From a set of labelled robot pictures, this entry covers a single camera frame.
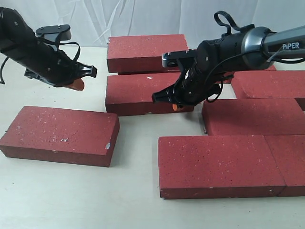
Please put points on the hidden centre base brick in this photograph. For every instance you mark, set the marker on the hidden centre base brick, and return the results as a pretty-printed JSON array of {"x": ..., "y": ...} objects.
[{"x": 264, "y": 116}]

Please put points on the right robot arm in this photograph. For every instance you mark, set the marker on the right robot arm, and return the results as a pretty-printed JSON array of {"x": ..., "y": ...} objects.
[{"x": 286, "y": 46}]

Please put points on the front left base brick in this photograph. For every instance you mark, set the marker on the front left base brick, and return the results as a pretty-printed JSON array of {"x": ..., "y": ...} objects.
[{"x": 232, "y": 166}]

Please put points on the back right base brick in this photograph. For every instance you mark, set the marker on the back right base brick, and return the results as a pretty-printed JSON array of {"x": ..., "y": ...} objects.
[{"x": 213, "y": 64}]

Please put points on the pale blue backdrop cloth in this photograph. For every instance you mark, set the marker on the pale blue backdrop cloth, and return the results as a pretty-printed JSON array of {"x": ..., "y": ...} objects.
[{"x": 94, "y": 21}]

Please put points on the red brick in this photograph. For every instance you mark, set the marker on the red brick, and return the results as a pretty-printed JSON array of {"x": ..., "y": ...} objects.
[
  {"x": 138, "y": 54},
  {"x": 128, "y": 95},
  {"x": 269, "y": 84},
  {"x": 62, "y": 136}
]

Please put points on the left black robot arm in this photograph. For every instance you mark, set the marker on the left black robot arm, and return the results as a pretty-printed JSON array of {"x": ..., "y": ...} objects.
[{"x": 14, "y": 29}]

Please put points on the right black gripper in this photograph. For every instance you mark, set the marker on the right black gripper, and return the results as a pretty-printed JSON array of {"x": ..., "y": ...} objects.
[{"x": 192, "y": 87}]

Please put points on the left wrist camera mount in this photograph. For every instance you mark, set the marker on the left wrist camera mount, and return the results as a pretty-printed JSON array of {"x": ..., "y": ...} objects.
[{"x": 53, "y": 35}]

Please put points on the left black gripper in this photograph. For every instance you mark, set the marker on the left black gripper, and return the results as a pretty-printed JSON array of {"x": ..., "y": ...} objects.
[{"x": 45, "y": 62}]

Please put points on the red brick top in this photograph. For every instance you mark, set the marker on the red brick top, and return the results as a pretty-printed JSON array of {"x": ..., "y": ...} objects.
[{"x": 138, "y": 54}]

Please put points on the front right base brick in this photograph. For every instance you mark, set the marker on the front right base brick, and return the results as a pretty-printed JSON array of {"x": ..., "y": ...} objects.
[{"x": 289, "y": 154}]

